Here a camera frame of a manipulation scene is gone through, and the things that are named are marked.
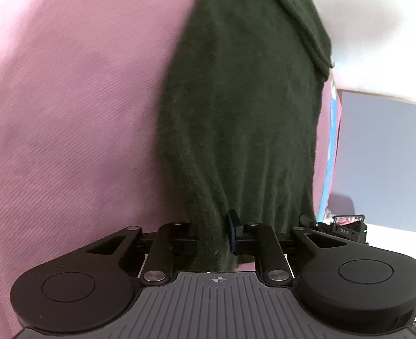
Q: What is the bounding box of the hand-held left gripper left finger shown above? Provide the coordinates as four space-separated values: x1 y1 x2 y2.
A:
86 221 200 285

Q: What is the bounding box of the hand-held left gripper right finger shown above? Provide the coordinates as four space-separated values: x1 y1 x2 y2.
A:
226 210 350 285

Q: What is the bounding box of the dark green knit sweater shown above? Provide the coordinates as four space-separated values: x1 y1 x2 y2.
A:
157 0 334 273

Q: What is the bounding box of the pink floral bed sheet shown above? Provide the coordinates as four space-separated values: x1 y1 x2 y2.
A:
0 0 343 339

